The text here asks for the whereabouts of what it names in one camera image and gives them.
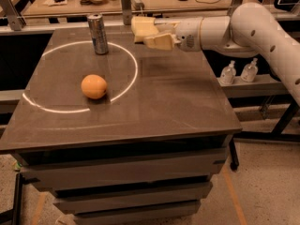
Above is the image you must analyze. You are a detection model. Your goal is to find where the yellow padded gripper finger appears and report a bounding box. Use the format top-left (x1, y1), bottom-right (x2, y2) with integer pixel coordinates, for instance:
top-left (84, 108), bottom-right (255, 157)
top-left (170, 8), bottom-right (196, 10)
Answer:
top-left (154, 19), bottom-right (180, 26)
top-left (143, 33), bottom-right (180, 51)

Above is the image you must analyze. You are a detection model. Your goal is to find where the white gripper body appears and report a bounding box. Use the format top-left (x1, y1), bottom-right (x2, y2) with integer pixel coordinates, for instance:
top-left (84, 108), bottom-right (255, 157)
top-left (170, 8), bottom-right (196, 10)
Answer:
top-left (175, 18), bottom-right (203, 52)

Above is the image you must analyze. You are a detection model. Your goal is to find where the yellow sponge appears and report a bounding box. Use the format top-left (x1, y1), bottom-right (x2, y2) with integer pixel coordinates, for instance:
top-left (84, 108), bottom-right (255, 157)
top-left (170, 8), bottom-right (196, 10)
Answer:
top-left (131, 16), bottom-right (158, 43)

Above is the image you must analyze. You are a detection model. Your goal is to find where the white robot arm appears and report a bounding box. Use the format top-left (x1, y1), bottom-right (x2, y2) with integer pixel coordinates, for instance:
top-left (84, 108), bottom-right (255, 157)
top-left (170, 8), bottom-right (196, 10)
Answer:
top-left (142, 3), bottom-right (300, 105)

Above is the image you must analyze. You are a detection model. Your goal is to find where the white power strip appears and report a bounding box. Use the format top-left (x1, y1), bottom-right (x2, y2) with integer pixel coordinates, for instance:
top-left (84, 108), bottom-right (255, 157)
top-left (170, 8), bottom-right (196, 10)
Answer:
top-left (131, 0), bottom-right (144, 10)

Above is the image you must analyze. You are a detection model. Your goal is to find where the clear sanitizer bottle left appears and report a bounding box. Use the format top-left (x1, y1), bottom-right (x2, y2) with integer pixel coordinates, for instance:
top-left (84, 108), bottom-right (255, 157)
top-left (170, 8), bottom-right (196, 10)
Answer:
top-left (220, 60), bottom-right (236, 85)

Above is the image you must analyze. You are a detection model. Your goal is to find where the clear sanitizer bottle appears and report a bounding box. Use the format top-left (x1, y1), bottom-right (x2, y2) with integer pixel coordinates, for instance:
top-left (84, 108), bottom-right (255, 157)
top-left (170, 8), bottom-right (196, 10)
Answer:
top-left (220, 60), bottom-right (236, 85)
top-left (241, 58), bottom-right (258, 83)

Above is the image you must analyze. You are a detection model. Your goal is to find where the silver drink can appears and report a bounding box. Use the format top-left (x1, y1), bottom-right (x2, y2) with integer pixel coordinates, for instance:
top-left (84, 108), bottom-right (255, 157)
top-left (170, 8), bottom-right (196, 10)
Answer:
top-left (87, 14), bottom-right (109, 55)

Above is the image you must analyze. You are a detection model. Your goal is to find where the clear sanitizer bottle right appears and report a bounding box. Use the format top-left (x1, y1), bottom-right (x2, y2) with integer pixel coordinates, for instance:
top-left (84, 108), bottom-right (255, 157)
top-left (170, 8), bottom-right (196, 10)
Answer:
top-left (241, 58), bottom-right (258, 83)

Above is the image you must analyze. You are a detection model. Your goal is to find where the orange fruit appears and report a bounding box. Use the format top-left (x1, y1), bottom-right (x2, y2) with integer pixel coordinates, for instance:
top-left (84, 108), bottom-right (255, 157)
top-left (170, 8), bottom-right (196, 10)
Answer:
top-left (81, 74), bottom-right (107, 99)

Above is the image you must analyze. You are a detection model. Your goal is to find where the grey table drawer unit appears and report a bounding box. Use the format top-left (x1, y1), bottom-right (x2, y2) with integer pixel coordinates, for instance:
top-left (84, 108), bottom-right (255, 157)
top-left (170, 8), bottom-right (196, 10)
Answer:
top-left (21, 135), bottom-right (232, 225)

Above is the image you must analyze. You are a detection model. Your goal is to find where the grey metal bracket middle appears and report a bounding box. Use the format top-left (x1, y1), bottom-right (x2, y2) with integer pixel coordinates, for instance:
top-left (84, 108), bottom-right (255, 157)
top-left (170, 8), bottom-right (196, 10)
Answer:
top-left (121, 0), bottom-right (132, 25)

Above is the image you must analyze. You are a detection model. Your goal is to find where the grey metal bracket left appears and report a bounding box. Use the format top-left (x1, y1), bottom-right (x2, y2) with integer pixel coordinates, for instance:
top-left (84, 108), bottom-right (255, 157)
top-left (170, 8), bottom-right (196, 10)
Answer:
top-left (0, 0), bottom-right (25, 31)

